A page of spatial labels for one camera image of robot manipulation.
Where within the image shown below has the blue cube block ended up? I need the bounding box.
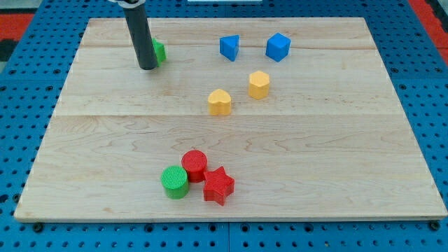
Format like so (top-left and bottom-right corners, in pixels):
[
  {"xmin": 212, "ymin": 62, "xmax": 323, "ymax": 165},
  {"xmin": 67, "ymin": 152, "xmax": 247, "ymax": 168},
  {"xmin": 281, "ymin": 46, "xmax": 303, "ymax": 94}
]
[{"xmin": 265, "ymin": 33, "xmax": 291, "ymax": 62}]

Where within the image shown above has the red cylinder block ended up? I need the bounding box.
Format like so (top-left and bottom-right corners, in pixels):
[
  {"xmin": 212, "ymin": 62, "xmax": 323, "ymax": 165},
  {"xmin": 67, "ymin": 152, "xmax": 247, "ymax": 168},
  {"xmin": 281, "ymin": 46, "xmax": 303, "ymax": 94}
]
[{"xmin": 181, "ymin": 150, "xmax": 208, "ymax": 183}]

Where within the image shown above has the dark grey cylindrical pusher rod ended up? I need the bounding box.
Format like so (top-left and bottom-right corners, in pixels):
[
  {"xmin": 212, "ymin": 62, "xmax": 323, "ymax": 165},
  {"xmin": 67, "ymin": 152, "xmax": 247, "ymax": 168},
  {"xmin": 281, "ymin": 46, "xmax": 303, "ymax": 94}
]
[{"xmin": 122, "ymin": 1, "xmax": 158, "ymax": 70}]

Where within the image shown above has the green cylinder block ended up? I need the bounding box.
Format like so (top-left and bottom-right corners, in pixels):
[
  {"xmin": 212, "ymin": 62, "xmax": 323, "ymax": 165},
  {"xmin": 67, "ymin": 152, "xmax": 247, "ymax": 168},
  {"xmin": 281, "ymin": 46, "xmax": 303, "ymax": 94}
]
[{"xmin": 160, "ymin": 165, "xmax": 189, "ymax": 200}]

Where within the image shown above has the blue triangle block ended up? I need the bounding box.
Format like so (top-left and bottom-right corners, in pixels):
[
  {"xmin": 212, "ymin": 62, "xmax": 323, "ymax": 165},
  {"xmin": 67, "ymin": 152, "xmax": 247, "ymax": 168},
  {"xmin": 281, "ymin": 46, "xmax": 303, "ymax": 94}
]
[{"xmin": 219, "ymin": 35, "xmax": 239, "ymax": 62}]

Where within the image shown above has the light wooden board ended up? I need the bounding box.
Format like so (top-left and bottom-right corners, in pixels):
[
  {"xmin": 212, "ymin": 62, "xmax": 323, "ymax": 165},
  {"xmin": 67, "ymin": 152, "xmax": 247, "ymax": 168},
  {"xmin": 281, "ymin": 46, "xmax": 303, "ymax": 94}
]
[{"xmin": 14, "ymin": 17, "xmax": 447, "ymax": 223}]

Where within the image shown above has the red star block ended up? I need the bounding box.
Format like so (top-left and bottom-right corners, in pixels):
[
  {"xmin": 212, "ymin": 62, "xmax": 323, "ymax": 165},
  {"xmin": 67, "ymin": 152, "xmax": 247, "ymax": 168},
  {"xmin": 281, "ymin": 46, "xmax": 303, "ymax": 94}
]
[{"xmin": 202, "ymin": 166, "xmax": 235, "ymax": 206}]

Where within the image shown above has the yellow hexagon block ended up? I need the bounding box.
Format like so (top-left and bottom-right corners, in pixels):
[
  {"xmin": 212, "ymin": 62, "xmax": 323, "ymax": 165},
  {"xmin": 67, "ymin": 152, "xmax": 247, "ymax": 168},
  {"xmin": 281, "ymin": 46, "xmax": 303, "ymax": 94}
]
[{"xmin": 248, "ymin": 71, "xmax": 270, "ymax": 99}]

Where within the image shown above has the green star block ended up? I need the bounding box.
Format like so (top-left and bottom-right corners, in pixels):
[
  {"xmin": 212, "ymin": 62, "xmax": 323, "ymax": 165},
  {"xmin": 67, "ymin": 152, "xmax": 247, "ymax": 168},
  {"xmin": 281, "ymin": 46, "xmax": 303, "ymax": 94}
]
[{"xmin": 152, "ymin": 38, "xmax": 167, "ymax": 67}]

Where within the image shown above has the yellow heart block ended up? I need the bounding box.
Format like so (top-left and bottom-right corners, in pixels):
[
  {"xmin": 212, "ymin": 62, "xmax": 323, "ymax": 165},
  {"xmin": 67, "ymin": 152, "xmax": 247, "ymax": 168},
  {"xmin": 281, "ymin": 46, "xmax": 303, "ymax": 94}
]
[{"xmin": 207, "ymin": 89, "xmax": 232, "ymax": 116}]

